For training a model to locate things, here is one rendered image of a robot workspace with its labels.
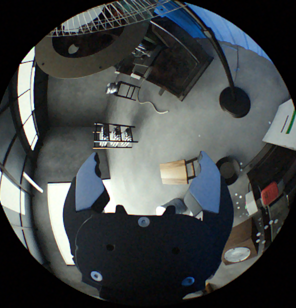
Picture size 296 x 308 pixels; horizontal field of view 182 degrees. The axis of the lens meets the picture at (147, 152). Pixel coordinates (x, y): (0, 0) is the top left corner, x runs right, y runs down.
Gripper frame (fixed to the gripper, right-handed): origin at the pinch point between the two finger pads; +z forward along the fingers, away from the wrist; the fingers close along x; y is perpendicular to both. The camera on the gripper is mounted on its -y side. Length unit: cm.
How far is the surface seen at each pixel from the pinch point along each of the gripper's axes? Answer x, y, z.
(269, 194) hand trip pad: 36.9, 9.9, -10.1
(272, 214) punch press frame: 54, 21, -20
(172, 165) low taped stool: 23, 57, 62
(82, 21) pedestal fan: -20.3, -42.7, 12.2
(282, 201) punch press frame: 56, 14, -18
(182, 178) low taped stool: 30, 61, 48
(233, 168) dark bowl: 85, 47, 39
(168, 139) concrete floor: 27, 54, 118
